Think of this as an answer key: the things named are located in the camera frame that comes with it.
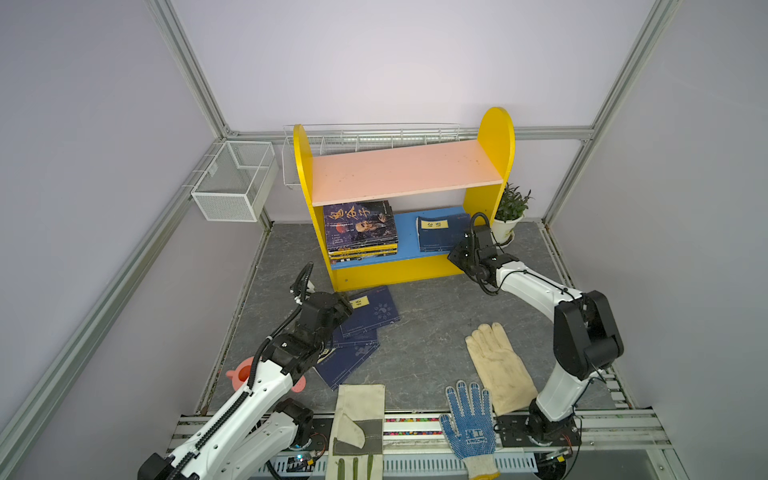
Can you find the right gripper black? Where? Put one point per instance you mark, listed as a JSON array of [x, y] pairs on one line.
[[455, 253]]

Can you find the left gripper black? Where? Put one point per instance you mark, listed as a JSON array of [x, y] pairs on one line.
[[342, 308]]

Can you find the blue thread-bound book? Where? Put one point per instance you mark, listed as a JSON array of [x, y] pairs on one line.
[[342, 358], [443, 233], [371, 310]]

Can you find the black book gold lettering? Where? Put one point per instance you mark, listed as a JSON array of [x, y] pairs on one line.
[[355, 255]]

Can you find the purple portrait book front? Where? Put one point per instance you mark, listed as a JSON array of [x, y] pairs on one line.
[[358, 225]]

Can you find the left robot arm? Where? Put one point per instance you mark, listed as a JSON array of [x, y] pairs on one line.
[[259, 421]]

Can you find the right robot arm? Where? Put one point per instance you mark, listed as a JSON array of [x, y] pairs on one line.
[[585, 336]]

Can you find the pink watering can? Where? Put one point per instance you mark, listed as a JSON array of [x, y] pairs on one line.
[[240, 375]]

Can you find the potted green plant white pot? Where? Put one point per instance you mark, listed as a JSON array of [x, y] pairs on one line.
[[512, 207]]

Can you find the yellow bookshelf pink blue shelves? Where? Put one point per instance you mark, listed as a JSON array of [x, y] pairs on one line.
[[479, 167]]

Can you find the grey green canvas glove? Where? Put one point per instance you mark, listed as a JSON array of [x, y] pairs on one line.
[[356, 442]]

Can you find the beige leather work glove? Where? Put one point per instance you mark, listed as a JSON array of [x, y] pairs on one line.
[[500, 369]]

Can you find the blue dotted knit glove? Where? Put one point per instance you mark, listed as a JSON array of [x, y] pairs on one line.
[[469, 429]]

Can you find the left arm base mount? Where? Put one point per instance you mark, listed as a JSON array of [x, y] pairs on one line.
[[308, 461]]

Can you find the white wire mesh basket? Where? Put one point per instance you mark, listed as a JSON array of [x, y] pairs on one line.
[[236, 183]]

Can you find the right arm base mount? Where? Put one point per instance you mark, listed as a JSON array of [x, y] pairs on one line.
[[523, 429]]

